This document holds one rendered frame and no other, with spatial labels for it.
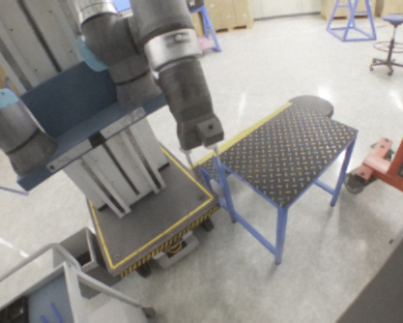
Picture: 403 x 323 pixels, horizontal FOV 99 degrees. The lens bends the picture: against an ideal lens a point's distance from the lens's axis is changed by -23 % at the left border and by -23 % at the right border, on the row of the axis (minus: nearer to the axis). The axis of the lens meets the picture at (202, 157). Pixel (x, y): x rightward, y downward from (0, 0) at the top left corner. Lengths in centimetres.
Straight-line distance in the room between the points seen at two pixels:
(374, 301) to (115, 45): 68
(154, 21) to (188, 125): 17
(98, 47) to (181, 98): 24
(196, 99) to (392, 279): 45
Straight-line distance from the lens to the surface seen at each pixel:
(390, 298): 48
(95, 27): 51
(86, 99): 94
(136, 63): 79
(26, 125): 83
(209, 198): 118
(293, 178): 85
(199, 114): 35
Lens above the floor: 124
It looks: 41 degrees down
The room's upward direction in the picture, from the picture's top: 19 degrees counter-clockwise
